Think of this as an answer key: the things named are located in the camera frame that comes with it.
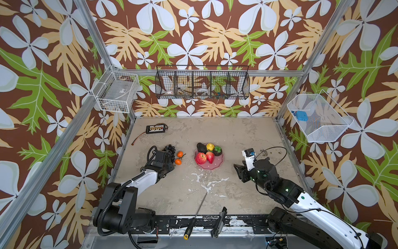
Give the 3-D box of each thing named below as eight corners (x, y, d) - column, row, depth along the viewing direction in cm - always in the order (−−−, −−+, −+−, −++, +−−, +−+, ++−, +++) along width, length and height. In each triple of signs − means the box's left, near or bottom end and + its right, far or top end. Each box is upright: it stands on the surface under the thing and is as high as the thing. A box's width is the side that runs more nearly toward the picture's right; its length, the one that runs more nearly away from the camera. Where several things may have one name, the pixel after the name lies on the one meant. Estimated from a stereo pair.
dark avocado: (194, 150, 103) (194, 146, 99) (199, 146, 105) (199, 141, 102) (203, 156, 100) (203, 152, 96) (208, 152, 102) (208, 147, 98)
